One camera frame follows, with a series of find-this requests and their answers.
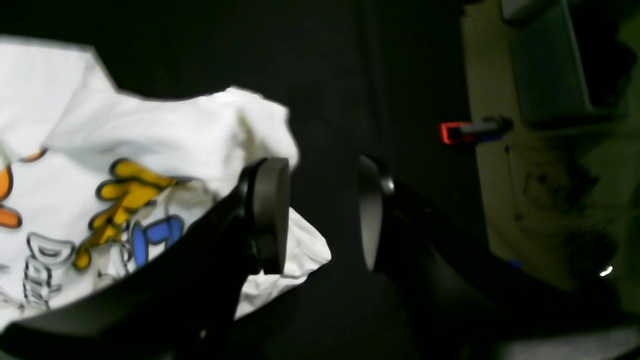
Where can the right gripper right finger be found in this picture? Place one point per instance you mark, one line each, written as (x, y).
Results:
(463, 302)

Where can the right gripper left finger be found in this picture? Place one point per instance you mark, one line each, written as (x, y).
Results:
(180, 302)

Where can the white printed t-shirt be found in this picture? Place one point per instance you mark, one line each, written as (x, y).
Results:
(97, 182)

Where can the red clamp front right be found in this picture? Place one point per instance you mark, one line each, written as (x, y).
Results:
(491, 128)

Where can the black table cloth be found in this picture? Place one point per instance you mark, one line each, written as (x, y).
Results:
(359, 77)

